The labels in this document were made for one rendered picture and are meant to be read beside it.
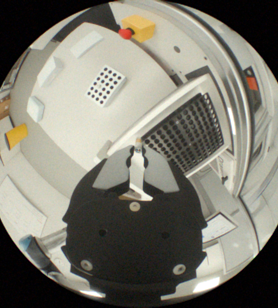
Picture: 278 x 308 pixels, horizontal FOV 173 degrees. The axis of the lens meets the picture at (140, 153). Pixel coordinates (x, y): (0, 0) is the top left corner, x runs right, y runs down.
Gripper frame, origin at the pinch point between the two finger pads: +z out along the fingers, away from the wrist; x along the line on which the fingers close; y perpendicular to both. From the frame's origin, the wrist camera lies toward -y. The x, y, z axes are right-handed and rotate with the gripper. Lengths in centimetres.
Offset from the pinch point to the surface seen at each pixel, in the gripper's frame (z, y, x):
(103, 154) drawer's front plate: 7.6, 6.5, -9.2
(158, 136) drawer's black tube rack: 8.2, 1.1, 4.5
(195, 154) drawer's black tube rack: 8.4, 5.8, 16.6
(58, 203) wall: 59, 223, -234
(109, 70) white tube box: 18.5, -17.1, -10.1
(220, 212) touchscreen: 3, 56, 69
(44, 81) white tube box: 16.2, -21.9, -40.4
